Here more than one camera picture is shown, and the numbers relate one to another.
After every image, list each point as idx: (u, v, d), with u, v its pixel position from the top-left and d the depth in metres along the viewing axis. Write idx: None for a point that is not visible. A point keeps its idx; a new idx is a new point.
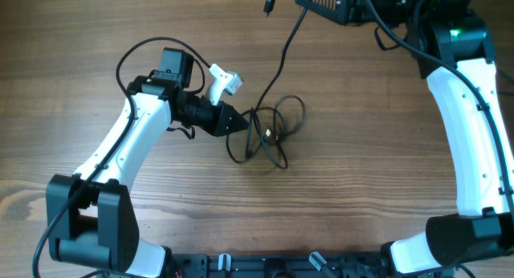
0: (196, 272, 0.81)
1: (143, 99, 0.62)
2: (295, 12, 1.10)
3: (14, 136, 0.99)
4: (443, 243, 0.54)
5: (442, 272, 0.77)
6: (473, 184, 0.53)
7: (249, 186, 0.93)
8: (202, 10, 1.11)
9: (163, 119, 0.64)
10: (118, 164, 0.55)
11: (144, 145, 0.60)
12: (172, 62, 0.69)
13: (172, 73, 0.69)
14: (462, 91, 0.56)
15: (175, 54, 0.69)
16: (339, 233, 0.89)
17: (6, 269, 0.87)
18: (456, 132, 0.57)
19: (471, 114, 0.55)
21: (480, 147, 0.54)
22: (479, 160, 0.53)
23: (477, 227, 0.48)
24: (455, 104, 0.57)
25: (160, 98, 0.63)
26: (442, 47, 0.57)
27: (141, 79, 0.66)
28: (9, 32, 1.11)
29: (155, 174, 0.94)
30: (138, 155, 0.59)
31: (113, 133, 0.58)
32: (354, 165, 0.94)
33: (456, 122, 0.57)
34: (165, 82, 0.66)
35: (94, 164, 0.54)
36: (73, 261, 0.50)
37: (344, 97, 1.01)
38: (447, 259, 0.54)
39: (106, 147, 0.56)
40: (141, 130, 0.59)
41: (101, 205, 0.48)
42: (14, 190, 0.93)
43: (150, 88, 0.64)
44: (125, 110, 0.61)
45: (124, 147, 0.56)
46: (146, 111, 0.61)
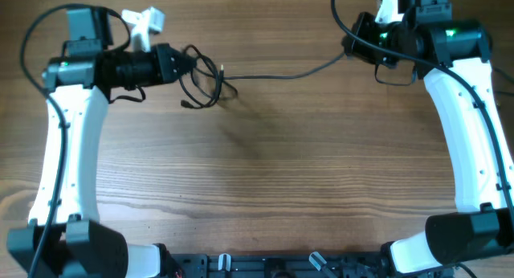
0: (196, 271, 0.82)
1: (67, 95, 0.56)
2: (295, 12, 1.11)
3: (14, 136, 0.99)
4: (443, 240, 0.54)
5: (442, 272, 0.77)
6: (471, 181, 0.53)
7: (249, 186, 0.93)
8: (202, 10, 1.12)
9: (100, 106, 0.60)
10: (71, 190, 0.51)
11: (89, 149, 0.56)
12: (83, 26, 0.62)
13: (87, 38, 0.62)
14: (458, 90, 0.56)
15: (83, 13, 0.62)
16: (339, 233, 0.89)
17: (5, 269, 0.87)
18: (454, 131, 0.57)
19: (467, 112, 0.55)
21: (477, 144, 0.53)
22: (475, 157, 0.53)
23: (475, 222, 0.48)
24: (451, 102, 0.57)
25: (84, 87, 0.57)
26: (438, 47, 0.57)
27: (55, 62, 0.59)
28: (10, 32, 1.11)
29: (155, 174, 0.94)
30: (89, 166, 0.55)
31: (55, 155, 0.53)
32: (353, 165, 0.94)
33: (453, 120, 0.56)
34: (85, 58, 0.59)
35: (46, 202, 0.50)
36: None
37: (344, 97, 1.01)
38: (449, 256, 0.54)
39: (51, 177, 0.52)
40: (79, 136, 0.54)
41: (70, 243, 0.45)
42: (14, 190, 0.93)
43: (71, 71, 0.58)
44: (53, 116, 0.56)
45: (69, 169, 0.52)
46: (76, 111, 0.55)
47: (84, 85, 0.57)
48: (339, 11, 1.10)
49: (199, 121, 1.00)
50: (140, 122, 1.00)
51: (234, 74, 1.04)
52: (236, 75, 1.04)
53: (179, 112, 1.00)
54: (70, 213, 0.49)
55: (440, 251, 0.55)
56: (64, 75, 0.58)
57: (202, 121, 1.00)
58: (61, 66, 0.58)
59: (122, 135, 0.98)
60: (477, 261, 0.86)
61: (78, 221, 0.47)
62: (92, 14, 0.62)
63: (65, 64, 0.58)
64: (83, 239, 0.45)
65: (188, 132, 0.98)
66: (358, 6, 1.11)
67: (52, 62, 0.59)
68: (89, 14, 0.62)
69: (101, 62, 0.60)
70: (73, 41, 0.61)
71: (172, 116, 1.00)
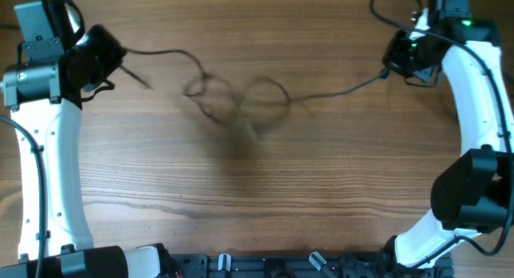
0: (196, 271, 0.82)
1: (36, 115, 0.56)
2: (295, 12, 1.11)
3: (13, 136, 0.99)
4: (446, 196, 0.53)
5: (442, 272, 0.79)
6: (475, 134, 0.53)
7: (248, 186, 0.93)
8: (201, 10, 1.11)
9: (74, 120, 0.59)
10: (58, 220, 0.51)
11: (69, 166, 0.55)
12: (36, 25, 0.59)
13: (43, 38, 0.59)
14: (469, 59, 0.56)
15: (35, 9, 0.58)
16: (339, 233, 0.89)
17: None
18: (463, 93, 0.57)
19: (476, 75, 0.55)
21: (483, 101, 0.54)
22: (481, 112, 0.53)
23: (477, 156, 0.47)
24: (462, 71, 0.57)
25: (50, 101, 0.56)
26: (456, 32, 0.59)
27: (13, 70, 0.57)
28: (9, 32, 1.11)
29: (155, 174, 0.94)
30: (72, 186, 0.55)
31: (32, 186, 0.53)
32: (353, 165, 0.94)
33: (463, 83, 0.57)
34: (46, 62, 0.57)
35: (34, 235, 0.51)
36: None
37: (344, 97, 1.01)
38: (447, 215, 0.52)
39: (35, 209, 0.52)
40: (55, 159, 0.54)
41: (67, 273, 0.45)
42: (14, 190, 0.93)
43: (33, 80, 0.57)
44: (23, 140, 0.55)
45: (51, 198, 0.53)
46: (47, 132, 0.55)
47: (52, 100, 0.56)
48: (339, 10, 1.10)
49: (199, 121, 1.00)
50: (140, 122, 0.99)
51: (234, 74, 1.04)
52: (235, 75, 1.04)
53: (179, 112, 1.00)
54: (62, 244, 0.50)
55: (441, 211, 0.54)
56: (24, 86, 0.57)
57: (202, 121, 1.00)
58: (20, 75, 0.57)
59: (121, 135, 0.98)
60: (477, 261, 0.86)
61: (69, 253, 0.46)
62: (46, 10, 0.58)
63: (25, 74, 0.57)
64: (79, 267, 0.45)
65: (188, 132, 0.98)
66: (358, 5, 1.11)
67: (10, 71, 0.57)
68: (39, 8, 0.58)
69: (65, 64, 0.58)
70: (29, 42, 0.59)
71: (172, 116, 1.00)
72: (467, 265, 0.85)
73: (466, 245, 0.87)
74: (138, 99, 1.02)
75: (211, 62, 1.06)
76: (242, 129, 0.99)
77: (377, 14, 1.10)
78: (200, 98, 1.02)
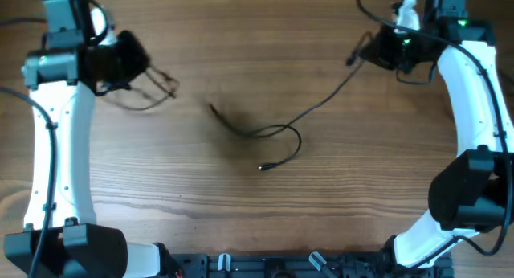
0: (197, 271, 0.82)
1: (51, 91, 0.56)
2: (295, 12, 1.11)
3: (13, 136, 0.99)
4: (443, 195, 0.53)
5: (442, 272, 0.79)
6: (471, 132, 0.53)
7: (248, 186, 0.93)
8: (202, 10, 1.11)
9: (89, 101, 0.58)
10: (65, 194, 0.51)
11: (79, 144, 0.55)
12: (60, 16, 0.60)
13: (67, 30, 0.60)
14: (465, 60, 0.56)
15: (61, 2, 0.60)
16: (339, 233, 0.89)
17: (6, 269, 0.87)
18: (458, 94, 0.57)
19: (471, 76, 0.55)
21: (479, 101, 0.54)
22: (476, 111, 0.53)
23: (473, 156, 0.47)
24: (457, 71, 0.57)
25: (68, 83, 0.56)
26: (452, 31, 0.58)
27: (33, 55, 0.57)
28: (9, 32, 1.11)
29: (155, 174, 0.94)
30: (81, 163, 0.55)
31: (43, 158, 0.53)
32: (354, 165, 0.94)
33: (458, 84, 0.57)
34: (66, 48, 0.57)
35: (41, 206, 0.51)
36: None
37: (344, 97, 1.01)
38: (446, 214, 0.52)
39: (44, 181, 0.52)
40: (68, 135, 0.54)
41: (68, 245, 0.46)
42: (14, 190, 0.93)
43: (53, 63, 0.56)
44: (38, 116, 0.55)
45: (61, 171, 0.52)
46: (63, 109, 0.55)
47: (68, 81, 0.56)
48: (339, 10, 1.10)
49: (199, 121, 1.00)
50: (140, 123, 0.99)
51: (234, 74, 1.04)
52: (236, 75, 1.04)
53: (179, 112, 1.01)
54: (67, 217, 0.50)
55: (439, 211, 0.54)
56: (44, 68, 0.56)
57: (202, 121, 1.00)
58: (40, 59, 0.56)
59: (121, 135, 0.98)
60: (477, 261, 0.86)
61: (72, 225, 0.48)
62: (71, 3, 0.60)
63: (45, 57, 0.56)
64: (81, 241, 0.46)
65: (187, 132, 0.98)
66: (357, 6, 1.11)
67: (32, 54, 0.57)
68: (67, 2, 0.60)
69: (83, 51, 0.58)
70: (52, 32, 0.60)
71: (172, 116, 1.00)
72: (467, 265, 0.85)
73: (466, 245, 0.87)
74: (138, 99, 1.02)
75: (211, 62, 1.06)
76: (242, 128, 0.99)
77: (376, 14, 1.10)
78: (200, 98, 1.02)
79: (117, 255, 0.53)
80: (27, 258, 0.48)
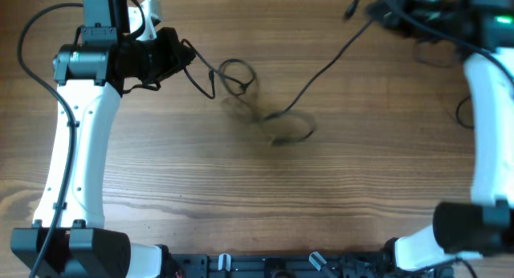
0: (196, 272, 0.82)
1: (76, 90, 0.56)
2: (295, 12, 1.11)
3: (13, 136, 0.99)
4: (446, 226, 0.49)
5: (442, 272, 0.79)
6: (490, 176, 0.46)
7: (248, 186, 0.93)
8: (201, 10, 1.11)
9: (112, 104, 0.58)
10: (77, 194, 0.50)
11: (97, 145, 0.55)
12: (98, 12, 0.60)
13: (102, 26, 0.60)
14: (501, 81, 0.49)
15: None
16: (339, 233, 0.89)
17: (6, 269, 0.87)
18: (486, 120, 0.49)
19: (504, 104, 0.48)
21: (508, 138, 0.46)
22: (503, 151, 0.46)
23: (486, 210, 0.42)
24: (490, 91, 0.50)
25: (95, 83, 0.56)
26: (487, 31, 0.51)
27: (67, 50, 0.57)
28: (9, 32, 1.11)
29: (155, 174, 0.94)
30: (97, 165, 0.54)
31: (61, 156, 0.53)
32: (354, 165, 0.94)
33: (487, 108, 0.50)
34: (99, 47, 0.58)
35: (51, 204, 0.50)
36: None
37: (344, 97, 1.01)
38: (446, 242, 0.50)
39: (59, 178, 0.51)
40: (88, 136, 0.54)
41: (71, 248, 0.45)
42: (14, 190, 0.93)
43: (83, 62, 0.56)
44: (63, 112, 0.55)
45: (76, 171, 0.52)
46: (86, 108, 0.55)
47: (96, 80, 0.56)
48: (338, 10, 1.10)
49: (199, 121, 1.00)
50: (140, 122, 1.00)
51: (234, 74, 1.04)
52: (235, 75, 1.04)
53: (179, 112, 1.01)
54: (75, 218, 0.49)
55: (440, 235, 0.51)
56: (75, 65, 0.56)
57: (202, 121, 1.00)
58: (72, 55, 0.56)
59: (121, 135, 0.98)
60: (477, 261, 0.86)
61: (81, 228, 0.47)
62: (109, 2, 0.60)
63: (76, 55, 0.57)
64: (86, 246, 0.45)
65: (187, 132, 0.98)
66: (357, 5, 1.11)
67: (64, 48, 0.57)
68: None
69: (113, 52, 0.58)
70: (87, 28, 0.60)
71: (172, 116, 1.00)
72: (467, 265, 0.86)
73: None
74: (138, 99, 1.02)
75: (211, 62, 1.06)
76: (242, 129, 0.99)
77: None
78: (200, 98, 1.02)
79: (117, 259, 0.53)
80: (32, 254, 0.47)
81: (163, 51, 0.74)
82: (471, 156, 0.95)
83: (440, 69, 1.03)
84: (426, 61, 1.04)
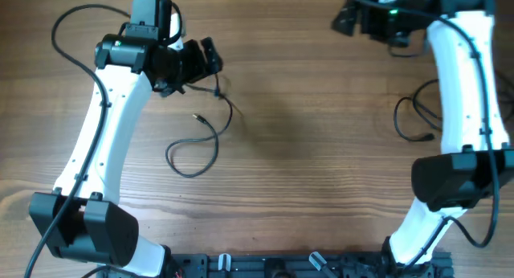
0: (196, 271, 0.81)
1: (112, 74, 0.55)
2: (295, 12, 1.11)
3: (14, 136, 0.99)
4: (427, 181, 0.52)
5: (442, 272, 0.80)
6: (457, 124, 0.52)
7: (250, 186, 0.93)
8: (202, 10, 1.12)
9: (143, 93, 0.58)
10: (99, 169, 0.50)
11: (124, 128, 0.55)
12: (145, 11, 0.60)
13: (145, 25, 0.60)
14: (458, 41, 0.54)
15: (148, 0, 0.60)
16: (339, 233, 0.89)
17: (5, 269, 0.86)
18: (448, 84, 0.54)
19: (464, 63, 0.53)
21: (465, 99, 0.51)
22: (463, 104, 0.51)
23: (457, 164, 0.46)
24: (450, 54, 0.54)
25: (132, 70, 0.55)
26: None
27: (109, 39, 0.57)
28: (9, 32, 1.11)
29: (156, 174, 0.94)
30: (121, 146, 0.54)
31: (89, 130, 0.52)
32: (354, 165, 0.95)
33: (450, 73, 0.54)
34: (140, 41, 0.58)
35: (74, 174, 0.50)
36: (75, 259, 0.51)
37: (344, 97, 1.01)
38: (428, 196, 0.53)
39: (83, 152, 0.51)
40: (118, 118, 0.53)
41: (88, 219, 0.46)
42: (14, 190, 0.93)
43: (124, 51, 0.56)
44: (96, 93, 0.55)
45: (102, 147, 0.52)
46: (120, 93, 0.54)
47: (133, 68, 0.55)
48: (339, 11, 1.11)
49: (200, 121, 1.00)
50: (140, 122, 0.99)
51: (233, 73, 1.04)
52: (235, 75, 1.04)
53: (180, 111, 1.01)
54: (93, 191, 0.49)
55: (422, 194, 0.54)
56: (116, 55, 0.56)
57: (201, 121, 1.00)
58: (115, 45, 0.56)
59: None
60: (476, 260, 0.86)
61: (98, 201, 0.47)
62: (157, 4, 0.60)
63: (119, 45, 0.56)
64: (100, 219, 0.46)
65: (188, 132, 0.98)
66: None
67: (108, 38, 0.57)
68: (154, 0, 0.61)
69: (154, 47, 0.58)
70: (132, 24, 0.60)
71: (172, 116, 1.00)
72: (466, 265, 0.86)
73: (465, 245, 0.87)
74: None
75: None
76: (240, 128, 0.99)
77: None
78: (199, 98, 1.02)
79: (128, 239, 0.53)
80: (47, 220, 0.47)
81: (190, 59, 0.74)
82: None
83: None
84: (426, 61, 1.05)
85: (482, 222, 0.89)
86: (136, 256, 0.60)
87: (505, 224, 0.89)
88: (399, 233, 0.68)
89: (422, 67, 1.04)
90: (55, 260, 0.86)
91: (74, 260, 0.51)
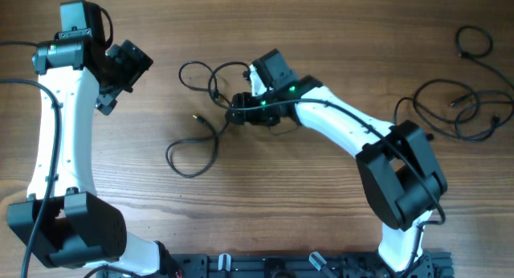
0: (196, 271, 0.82)
1: (57, 75, 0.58)
2: (295, 12, 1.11)
3: (14, 136, 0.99)
4: (379, 202, 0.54)
5: (442, 272, 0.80)
6: (351, 144, 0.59)
7: (249, 186, 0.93)
8: (201, 10, 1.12)
9: (92, 88, 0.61)
10: (67, 166, 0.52)
11: (83, 124, 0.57)
12: (75, 17, 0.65)
13: (78, 29, 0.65)
14: (312, 105, 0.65)
15: (75, 6, 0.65)
16: (339, 233, 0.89)
17: (5, 269, 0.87)
18: (331, 134, 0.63)
19: (324, 113, 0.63)
21: (341, 128, 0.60)
22: (342, 131, 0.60)
23: (370, 160, 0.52)
24: (315, 116, 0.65)
25: (75, 67, 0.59)
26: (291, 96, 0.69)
27: (44, 46, 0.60)
28: (9, 32, 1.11)
29: (155, 174, 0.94)
30: (85, 141, 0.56)
31: (46, 132, 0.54)
32: (353, 165, 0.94)
33: (326, 128, 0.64)
34: (74, 39, 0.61)
35: (43, 177, 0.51)
36: (69, 264, 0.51)
37: (344, 97, 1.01)
38: (392, 218, 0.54)
39: (46, 155, 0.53)
40: (73, 114, 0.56)
41: (70, 214, 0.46)
42: (14, 190, 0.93)
43: (60, 52, 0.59)
44: (45, 98, 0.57)
45: (65, 145, 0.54)
46: (68, 91, 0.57)
47: (75, 66, 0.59)
48: (339, 11, 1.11)
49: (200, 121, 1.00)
50: (140, 123, 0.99)
51: (233, 73, 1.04)
52: (235, 75, 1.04)
53: (180, 112, 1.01)
54: (67, 187, 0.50)
55: (389, 218, 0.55)
56: (54, 58, 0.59)
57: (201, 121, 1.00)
58: (50, 49, 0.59)
59: (122, 135, 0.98)
60: (477, 261, 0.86)
61: (75, 194, 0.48)
62: (85, 8, 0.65)
63: (53, 47, 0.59)
64: (82, 210, 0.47)
65: (188, 132, 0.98)
66: (357, 5, 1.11)
67: (42, 45, 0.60)
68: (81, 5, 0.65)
69: (90, 42, 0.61)
70: (63, 31, 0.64)
71: (172, 116, 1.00)
72: (466, 265, 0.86)
73: (466, 245, 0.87)
74: (138, 99, 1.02)
75: (212, 62, 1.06)
76: (240, 128, 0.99)
77: (377, 14, 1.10)
78: (199, 98, 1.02)
79: (116, 234, 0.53)
80: (29, 227, 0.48)
81: (131, 63, 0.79)
82: (471, 156, 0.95)
83: (440, 69, 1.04)
84: (426, 61, 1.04)
85: (483, 222, 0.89)
86: (130, 253, 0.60)
87: (505, 224, 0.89)
88: (386, 243, 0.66)
89: (422, 67, 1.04)
90: None
91: (67, 266, 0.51)
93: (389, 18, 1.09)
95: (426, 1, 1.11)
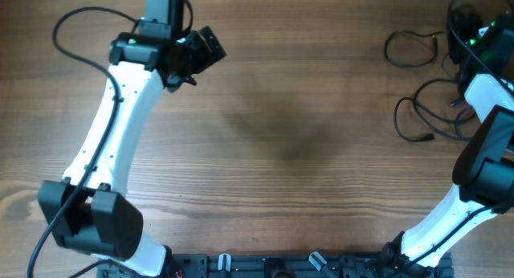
0: (196, 271, 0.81)
1: (124, 71, 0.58)
2: (295, 12, 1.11)
3: (14, 136, 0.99)
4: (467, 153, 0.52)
5: (442, 272, 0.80)
6: None
7: (250, 186, 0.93)
8: (202, 10, 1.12)
9: (156, 91, 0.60)
10: (108, 161, 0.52)
11: (136, 124, 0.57)
12: (159, 9, 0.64)
13: (159, 23, 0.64)
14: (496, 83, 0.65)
15: None
16: (339, 233, 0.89)
17: (5, 269, 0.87)
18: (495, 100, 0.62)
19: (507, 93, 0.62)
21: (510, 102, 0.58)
22: None
23: (503, 110, 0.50)
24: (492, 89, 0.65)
25: (146, 67, 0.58)
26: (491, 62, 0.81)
27: (124, 38, 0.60)
28: (9, 32, 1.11)
29: (156, 174, 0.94)
30: (132, 141, 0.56)
31: (101, 122, 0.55)
32: (354, 165, 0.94)
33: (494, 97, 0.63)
34: (154, 39, 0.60)
35: (83, 165, 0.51)
36: (79, 250, 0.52)
37: (344, 97, 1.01)
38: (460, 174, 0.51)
39: (94, 144, 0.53)
40: (129, 112, 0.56)
41: (95, 210, 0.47)
42: (14, 190, 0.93)
43: (140, 49, 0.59)
44: (110, 88, 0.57)
45: (113, 140, 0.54)
46: (132, 88, 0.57)
47: (147, 67, 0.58)
48: (339, 11, 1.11)
49: (200, 120, 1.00)
50: None
51: (233, 74, 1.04)
52: (235, 74, 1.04)
53: (181, 112, 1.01)
54: (101, 181, 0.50)
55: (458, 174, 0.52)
56: (129, 53, 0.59)
57: (201, 121, 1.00)
58: (128, 42, 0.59)
59: None
60: (475, 260, 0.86)
61: (106, 192, 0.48)
62: (171, 1, 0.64)
63: (132, 42, 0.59)
64: (108, 210, 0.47)
65: (187, 132, 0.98)
66: (357, 6, 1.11)
67: (122, 36, 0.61)
68: None
69: (166, 44, 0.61)
70: (146, 22, 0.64)
71: (172, 116, 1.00)
72: (465, 265, 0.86)
73: (466, 245, 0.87)
74: None
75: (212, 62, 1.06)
76: (240, 128, 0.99)
77: (377, 15, 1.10)
78: (200, 98, 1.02)
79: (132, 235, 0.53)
80: (55, 209, 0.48)
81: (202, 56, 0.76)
82: None
83: (440, 69, 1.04)
84: (426, 61, 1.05)
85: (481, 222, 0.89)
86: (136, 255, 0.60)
87: (505, 224, 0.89)
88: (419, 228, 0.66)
89: (422, 67, 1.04)
90: (55, 260, 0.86)
91: (78, 251, 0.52)
93: (390, 18, 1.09)
95: (426, 1, 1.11)
